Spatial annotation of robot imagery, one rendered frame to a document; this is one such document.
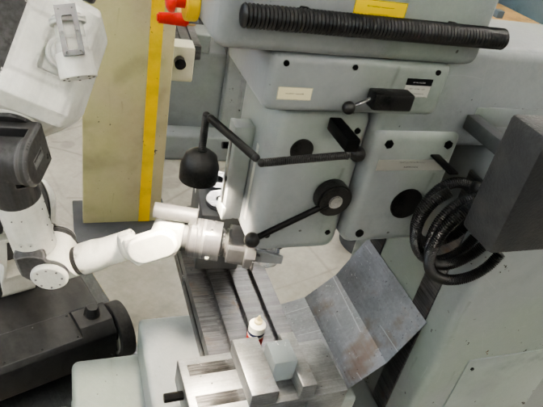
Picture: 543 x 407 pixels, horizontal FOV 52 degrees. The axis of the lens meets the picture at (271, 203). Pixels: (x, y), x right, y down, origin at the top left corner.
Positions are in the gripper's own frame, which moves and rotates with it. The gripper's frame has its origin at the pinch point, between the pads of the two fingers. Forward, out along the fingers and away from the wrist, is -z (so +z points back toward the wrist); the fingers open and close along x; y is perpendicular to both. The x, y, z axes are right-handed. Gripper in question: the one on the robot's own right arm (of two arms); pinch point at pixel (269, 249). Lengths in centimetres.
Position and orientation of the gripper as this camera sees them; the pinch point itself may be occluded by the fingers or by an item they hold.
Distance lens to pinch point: 125.7
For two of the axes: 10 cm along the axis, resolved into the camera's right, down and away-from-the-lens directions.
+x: 0.2, -5.5, 8.3
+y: -1.9, 8.2, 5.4
